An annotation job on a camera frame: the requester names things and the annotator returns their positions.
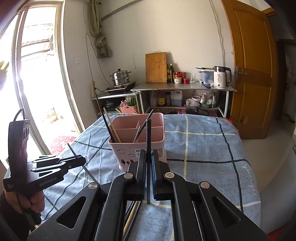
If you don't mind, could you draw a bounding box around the wooden chopstick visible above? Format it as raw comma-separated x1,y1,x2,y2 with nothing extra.
67,143,100,186
122,200,141,237
103,108,121,143

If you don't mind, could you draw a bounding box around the black chopstick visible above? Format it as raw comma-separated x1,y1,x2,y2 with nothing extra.
123,201,137,233
146,118,151,204
94,91,115,143
133,109,154,143

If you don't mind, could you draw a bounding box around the steel kitchen shelf table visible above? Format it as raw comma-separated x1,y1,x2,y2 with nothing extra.
132,82,237,118

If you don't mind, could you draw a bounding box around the person's left hand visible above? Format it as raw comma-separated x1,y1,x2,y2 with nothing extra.
4,190,45,213

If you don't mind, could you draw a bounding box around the wooden chopstick on table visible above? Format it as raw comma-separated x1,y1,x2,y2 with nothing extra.
122,200,141,237

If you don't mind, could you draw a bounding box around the black chopstick on table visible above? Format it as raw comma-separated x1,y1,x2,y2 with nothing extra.
123,201,137,233

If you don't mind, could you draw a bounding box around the pink plastic utensil caddy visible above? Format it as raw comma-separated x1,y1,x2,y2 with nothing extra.
108,113,167,171

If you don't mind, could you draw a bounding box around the wooden chopstick in caddy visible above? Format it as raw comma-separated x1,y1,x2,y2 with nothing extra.
103,108,121,143

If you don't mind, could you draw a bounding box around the blue plaid tablecloth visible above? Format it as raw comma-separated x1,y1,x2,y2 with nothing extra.
41,113,261,241

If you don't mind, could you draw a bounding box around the pink plastic basket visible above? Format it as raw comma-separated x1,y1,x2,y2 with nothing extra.
120,105,138,114

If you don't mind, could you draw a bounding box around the small white side shelf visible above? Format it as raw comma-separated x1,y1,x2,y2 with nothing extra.
91,92,140,115

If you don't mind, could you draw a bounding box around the black induction cooker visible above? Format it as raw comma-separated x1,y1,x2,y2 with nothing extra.
104,81,136,93

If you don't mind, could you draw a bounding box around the stainless steel steamer pot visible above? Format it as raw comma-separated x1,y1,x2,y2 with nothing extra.
111,68,131,86

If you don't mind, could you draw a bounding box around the black pan with lid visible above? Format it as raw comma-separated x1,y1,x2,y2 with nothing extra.
185,106,209,116

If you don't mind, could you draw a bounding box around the hanging grey cloth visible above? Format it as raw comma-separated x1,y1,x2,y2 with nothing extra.
88,0,112,58

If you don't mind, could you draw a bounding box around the white plastic jug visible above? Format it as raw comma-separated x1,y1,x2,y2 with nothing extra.
171,90,183,107

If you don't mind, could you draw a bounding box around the brown wooden door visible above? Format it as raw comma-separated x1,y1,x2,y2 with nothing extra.
222,1,278,140

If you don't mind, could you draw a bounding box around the dark soy sauce bottle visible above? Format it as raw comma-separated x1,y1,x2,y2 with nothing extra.
170,63,174,83

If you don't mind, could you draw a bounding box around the bamboo cutting board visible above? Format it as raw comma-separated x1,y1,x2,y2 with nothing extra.
145,52,167,83

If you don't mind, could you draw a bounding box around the red lid sauce jar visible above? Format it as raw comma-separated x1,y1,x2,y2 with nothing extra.
174,71,182,84

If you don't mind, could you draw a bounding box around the drinking glass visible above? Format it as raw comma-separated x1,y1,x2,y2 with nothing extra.
190,74,196,83

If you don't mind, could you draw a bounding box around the clear plastic storage container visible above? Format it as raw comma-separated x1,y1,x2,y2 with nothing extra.
196,67,214,85

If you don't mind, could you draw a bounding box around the white electric kettle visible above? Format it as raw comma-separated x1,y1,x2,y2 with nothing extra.
213,66,232,88

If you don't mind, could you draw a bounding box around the white wall power strip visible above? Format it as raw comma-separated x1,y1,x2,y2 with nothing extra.
91,81,95,98

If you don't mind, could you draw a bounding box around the window frame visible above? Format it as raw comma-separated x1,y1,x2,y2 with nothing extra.
1,1,84,158

